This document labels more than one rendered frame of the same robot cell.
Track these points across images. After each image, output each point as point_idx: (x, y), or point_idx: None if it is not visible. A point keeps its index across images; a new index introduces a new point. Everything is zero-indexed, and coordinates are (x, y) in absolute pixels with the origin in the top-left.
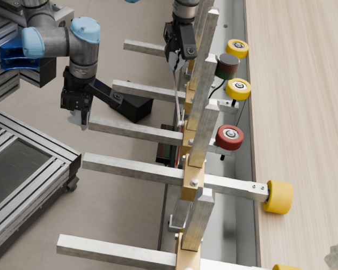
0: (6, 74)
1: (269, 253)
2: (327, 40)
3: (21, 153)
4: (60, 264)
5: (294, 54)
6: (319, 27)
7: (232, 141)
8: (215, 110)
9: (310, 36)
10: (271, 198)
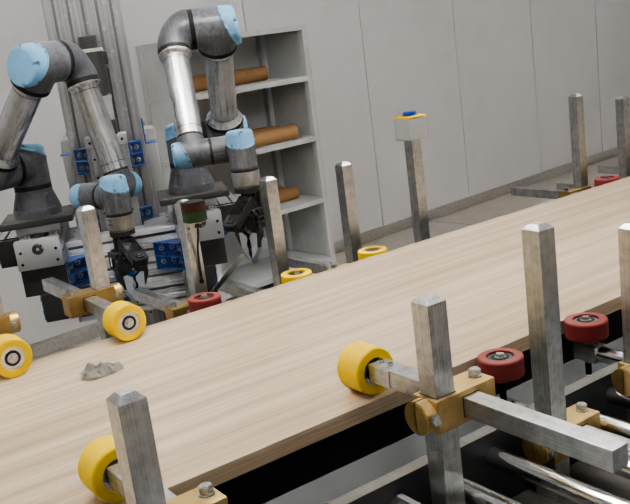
0: (165, 278)
1: (59, 356)
2: (519, 252)
3: None
4: None
5: (433, 259)
6: None
7: (192, 300)
8: (79, 211)
9: (503, 248)
10: (104, 311)
